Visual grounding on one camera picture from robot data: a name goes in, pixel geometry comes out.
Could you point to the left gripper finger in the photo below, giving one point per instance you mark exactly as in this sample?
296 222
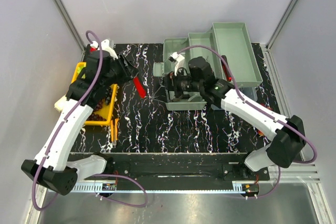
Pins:
126 63
130 74

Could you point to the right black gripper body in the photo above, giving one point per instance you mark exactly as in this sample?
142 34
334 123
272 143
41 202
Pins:
181 83

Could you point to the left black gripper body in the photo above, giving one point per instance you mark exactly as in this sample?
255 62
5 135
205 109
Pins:
117 74

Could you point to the red utility knife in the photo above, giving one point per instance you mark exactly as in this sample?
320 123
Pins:
139 87

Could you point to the clear grey plastic toolbox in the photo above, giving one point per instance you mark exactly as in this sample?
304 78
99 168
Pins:
200 54

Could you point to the black claw hammer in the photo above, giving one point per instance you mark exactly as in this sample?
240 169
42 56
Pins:
179 97

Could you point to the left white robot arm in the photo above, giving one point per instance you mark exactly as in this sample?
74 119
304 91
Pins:
50 168

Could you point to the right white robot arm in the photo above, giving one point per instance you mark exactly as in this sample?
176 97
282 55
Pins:
286 134

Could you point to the dark blue grape bunch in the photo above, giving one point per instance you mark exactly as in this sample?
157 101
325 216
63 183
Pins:
108 96

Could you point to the green lettuce leaf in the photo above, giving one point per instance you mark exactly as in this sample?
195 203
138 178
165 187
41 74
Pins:
82 73

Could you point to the yellow plastic tray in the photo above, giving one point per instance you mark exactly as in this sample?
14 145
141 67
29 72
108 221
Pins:
106 111

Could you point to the dark red grape bunch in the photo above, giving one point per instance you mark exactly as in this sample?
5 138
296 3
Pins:
95 116

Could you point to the white green leek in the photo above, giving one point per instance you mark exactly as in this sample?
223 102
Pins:
59 105

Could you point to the red cherry bunch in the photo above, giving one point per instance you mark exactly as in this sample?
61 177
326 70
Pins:
260 133

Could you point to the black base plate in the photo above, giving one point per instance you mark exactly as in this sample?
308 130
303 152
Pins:
181 171

